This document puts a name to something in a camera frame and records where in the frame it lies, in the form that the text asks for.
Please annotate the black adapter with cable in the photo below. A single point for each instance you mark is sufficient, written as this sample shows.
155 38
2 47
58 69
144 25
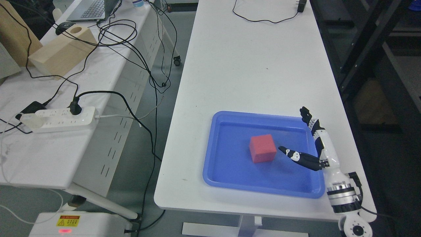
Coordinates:
301 4

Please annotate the black plug with cable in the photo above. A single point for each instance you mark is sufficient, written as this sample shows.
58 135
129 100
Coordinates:
75 109

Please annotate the white box appliance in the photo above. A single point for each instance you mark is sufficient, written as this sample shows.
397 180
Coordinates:
81 224

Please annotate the black computer mouse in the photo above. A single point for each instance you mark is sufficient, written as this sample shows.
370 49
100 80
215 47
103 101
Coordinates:
62 27

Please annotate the grey laptop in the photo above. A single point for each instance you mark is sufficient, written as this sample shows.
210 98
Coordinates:
92 10

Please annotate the white side desk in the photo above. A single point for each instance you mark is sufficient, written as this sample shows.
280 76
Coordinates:
84 162

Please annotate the pink foam block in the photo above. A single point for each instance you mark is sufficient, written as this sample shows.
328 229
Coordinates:
262 148

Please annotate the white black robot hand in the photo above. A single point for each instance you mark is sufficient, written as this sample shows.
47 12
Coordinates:
326 160

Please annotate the black right shelf rack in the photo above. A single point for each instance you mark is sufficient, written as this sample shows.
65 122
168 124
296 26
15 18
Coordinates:
374 50

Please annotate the white table with legs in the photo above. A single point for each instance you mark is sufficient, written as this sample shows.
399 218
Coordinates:
258 68

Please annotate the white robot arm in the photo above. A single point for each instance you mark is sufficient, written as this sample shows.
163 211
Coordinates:
346 203

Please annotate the wooden block with hole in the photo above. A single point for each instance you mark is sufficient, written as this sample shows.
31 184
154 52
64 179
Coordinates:
64 52

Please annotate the white power strip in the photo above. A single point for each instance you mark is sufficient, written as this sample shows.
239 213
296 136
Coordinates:
59 120

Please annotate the blue plastic tray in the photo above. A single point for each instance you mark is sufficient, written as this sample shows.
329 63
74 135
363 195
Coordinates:
228 162

